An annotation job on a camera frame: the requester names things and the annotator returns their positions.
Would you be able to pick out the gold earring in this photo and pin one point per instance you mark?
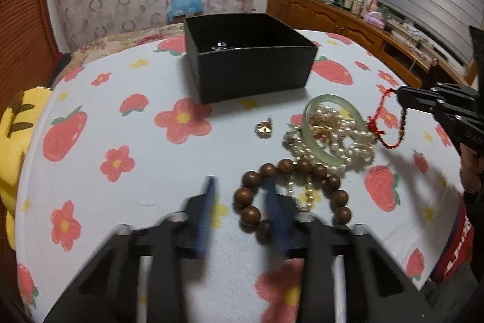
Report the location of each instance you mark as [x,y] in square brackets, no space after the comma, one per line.
[263,129]

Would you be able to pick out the pink tissue box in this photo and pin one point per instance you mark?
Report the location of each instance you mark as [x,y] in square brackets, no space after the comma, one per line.
[374,20]

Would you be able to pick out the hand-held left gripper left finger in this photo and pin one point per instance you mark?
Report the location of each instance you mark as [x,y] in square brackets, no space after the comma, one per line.
[206,217]

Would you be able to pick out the wooden louvered wardrobe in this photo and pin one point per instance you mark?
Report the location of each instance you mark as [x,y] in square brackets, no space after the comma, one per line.
[26,43]

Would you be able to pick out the group of cosmetic bottles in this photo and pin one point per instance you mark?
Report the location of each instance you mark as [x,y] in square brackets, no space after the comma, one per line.
[348,1]

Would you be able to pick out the black cardboard box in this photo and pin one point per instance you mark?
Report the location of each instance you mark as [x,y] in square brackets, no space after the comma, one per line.
[257,81]

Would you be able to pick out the strawberry print cloth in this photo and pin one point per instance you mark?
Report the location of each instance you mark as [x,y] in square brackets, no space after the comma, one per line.
[113,202]

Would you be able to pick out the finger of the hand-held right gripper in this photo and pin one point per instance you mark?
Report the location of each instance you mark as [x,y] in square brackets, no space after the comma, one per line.
[453,90]
[414,98]

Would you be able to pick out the wooden cabinet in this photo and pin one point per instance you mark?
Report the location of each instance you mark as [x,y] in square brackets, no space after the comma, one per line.
[302,11]

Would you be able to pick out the green jade bangle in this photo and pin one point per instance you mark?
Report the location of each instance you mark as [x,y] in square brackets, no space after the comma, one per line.
[307,126]

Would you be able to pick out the person's right hand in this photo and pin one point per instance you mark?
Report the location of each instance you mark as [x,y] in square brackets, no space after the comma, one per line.
[470,171]

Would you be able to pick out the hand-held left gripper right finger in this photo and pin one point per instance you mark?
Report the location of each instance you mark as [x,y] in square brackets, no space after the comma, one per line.
[276,221]

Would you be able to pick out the blue plastic bag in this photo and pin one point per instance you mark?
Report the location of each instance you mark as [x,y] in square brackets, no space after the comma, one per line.
[185,7]

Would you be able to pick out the yellow plush toy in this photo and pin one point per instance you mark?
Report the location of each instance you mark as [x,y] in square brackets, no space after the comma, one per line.
[15,141]

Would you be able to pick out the small brown cardboard box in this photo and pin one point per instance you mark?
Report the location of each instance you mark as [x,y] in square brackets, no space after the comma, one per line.
[178,19]

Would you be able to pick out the floral blanket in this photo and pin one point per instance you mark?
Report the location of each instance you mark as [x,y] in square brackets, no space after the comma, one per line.
[113,39]

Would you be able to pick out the silver jewelry piece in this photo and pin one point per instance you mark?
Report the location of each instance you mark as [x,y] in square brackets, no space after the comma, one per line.
[219,45]

